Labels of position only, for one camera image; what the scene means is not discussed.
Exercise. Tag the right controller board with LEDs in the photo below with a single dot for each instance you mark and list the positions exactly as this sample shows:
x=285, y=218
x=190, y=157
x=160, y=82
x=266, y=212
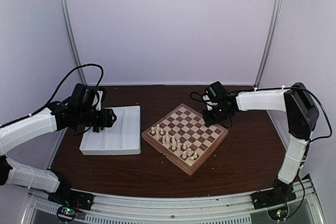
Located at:
x=278, y=213

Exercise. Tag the aluminium front frame rail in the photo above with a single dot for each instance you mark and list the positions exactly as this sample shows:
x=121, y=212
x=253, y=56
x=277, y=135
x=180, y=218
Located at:
x=236, y=208

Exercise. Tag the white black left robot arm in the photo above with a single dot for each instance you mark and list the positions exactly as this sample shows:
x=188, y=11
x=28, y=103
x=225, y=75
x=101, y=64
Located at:
x=82, y=108

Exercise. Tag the aluminium right corner post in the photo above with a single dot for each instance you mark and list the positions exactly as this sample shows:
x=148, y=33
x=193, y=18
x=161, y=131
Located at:
x=275, y=15

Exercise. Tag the aluminium corner post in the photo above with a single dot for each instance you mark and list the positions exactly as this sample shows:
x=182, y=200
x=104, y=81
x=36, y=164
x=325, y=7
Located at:
x=70, y=33
x=275, y=15

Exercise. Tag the wooden chess board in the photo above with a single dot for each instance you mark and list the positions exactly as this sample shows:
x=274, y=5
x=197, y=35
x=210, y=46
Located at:
x=186, y=124

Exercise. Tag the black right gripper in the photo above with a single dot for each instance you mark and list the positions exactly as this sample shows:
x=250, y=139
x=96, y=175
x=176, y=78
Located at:
x=209, y=120

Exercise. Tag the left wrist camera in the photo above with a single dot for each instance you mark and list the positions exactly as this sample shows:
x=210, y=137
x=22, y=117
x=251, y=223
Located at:
x=98, y=98

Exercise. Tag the white plastic sorting tray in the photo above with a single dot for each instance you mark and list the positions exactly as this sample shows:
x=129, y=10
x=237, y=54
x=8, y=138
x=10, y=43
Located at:
x=123, y=138

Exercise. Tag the white chess pieces group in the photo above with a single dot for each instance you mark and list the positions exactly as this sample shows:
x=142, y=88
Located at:
x=174, y=145

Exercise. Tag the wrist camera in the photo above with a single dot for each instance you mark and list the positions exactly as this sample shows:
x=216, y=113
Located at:
x=209, y=105
x=98, y=98

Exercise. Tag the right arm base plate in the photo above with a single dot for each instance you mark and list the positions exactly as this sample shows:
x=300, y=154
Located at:
x=271, y=197

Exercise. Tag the aluminium left corner post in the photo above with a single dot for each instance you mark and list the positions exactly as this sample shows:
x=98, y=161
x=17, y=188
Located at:
x=70, y=33

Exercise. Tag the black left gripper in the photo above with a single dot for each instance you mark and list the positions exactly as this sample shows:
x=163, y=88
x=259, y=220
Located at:
x=105, y=120

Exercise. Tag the pile of dark chess pieces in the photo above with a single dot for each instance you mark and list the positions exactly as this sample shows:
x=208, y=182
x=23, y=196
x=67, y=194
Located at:
x=97, y=129

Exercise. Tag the left controller board with LEDs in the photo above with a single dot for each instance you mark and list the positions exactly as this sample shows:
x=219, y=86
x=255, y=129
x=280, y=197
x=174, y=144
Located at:
x=66, y=214

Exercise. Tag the controller board with leds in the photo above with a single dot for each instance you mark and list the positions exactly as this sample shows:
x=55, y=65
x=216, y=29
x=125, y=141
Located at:
x=66, y=214
x=278, y=213

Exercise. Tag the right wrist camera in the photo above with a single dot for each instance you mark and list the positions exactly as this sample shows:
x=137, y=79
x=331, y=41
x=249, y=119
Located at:
x=209, y=105

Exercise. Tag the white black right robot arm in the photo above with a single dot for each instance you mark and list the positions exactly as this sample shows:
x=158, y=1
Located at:
x=295, y=100

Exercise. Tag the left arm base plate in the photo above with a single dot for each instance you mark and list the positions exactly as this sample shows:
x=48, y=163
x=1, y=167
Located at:
x=76, y=200

